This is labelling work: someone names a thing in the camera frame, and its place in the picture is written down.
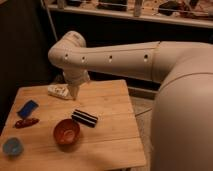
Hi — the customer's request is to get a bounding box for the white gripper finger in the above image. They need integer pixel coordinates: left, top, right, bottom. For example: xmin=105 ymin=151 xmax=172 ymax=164
xmin=70 ymin=87 xmax=79 ymax=100

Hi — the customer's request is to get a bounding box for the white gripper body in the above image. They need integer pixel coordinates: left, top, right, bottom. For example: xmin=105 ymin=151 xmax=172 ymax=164
xmin=63 ymin=70 xmax=90 ymax=94

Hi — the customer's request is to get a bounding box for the black white striped eraser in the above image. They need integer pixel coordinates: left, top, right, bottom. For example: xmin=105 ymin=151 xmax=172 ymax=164
xmin=71 ymin=109 xmax=98 ymax=128

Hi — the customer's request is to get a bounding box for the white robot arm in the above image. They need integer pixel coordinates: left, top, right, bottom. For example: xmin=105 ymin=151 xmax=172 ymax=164
xmin=48 ymin=31 xmax=213 ymax=171

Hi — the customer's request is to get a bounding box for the red bowl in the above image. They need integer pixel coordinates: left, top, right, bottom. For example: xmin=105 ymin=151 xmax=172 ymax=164
xmin=53 ymin=119 xmax=80 ymax=145

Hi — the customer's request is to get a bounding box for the blue rectangular block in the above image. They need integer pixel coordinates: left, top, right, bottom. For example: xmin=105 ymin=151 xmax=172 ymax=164
xmin=17 ymin=100 xmax=38 ymax=119

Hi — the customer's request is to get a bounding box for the red oblong object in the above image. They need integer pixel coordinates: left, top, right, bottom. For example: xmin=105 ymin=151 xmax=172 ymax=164
xmin=14 ymin=118 xmax=39 ymax=129

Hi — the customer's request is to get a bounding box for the metal lamp pole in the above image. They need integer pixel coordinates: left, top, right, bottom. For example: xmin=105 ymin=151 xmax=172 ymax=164
xmin=43 ymin=0 xmax=58 ymax=41

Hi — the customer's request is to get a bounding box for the blue cup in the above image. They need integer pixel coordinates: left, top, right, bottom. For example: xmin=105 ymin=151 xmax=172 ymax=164
xmin=2 ymin=137 xmax=24 ymax=156

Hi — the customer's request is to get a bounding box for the white shelf board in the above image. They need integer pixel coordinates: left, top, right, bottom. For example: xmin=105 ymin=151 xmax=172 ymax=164
xmin=43 ymin=0 xmax=213 ymax=29

